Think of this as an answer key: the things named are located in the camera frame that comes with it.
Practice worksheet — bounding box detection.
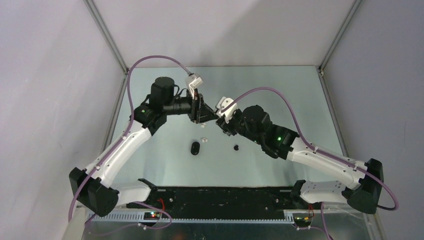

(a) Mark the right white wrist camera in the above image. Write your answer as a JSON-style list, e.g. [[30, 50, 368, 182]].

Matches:
[[215, 96, 238, 124]]

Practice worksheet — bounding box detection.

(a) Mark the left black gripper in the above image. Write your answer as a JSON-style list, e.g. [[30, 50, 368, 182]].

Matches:
[[163, 87, 218, 124]]

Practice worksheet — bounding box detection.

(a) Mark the purple cable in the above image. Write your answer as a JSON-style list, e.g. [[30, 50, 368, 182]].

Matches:
[[67, 55, 193, 233], [221, 87, 400, 240]]

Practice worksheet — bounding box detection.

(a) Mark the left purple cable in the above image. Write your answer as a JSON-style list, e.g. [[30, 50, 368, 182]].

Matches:
[[67, 55, 193, 233]]

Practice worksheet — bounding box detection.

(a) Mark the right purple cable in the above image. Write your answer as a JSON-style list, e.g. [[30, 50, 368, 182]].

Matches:
[[221, 87, 400, 240]]

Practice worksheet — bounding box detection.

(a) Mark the aluminium frame post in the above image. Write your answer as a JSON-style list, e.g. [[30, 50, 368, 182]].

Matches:
[[82, 0, 131, 74], [318, 0, 364, 77]]

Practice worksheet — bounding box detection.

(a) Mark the black earbud charging case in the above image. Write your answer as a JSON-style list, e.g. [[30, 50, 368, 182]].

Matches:
[[190, 141, 201, 156]]

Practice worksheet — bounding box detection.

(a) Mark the right aluminium frame post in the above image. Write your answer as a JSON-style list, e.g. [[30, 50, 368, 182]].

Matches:
[[318, 0, 364, 77]]

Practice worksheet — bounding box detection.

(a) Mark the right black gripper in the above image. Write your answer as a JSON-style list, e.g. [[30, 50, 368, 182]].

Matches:
[[216, 109, 263, 146]]

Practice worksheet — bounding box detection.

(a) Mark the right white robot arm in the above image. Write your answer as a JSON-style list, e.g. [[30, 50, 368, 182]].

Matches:
[[216, 105, 384, 215]]

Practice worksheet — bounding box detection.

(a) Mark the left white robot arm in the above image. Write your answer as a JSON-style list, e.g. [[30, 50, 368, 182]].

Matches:
[[69, 73, 218, 217]]

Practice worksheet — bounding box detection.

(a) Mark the left aluminium frame post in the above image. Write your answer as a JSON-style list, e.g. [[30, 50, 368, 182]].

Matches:
[[82, 0, 131, 74]]

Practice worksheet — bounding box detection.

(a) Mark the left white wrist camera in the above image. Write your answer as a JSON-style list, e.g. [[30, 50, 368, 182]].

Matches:
[[185, 73, 203, 97]]

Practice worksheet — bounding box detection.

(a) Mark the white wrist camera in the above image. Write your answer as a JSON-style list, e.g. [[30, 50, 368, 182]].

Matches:
[[215, 96, 238, 124], [185, 73, 203, 97]]

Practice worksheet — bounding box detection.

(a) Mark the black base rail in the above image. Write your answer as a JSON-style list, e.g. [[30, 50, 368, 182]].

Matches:
[[126, 186, 321, 221]]

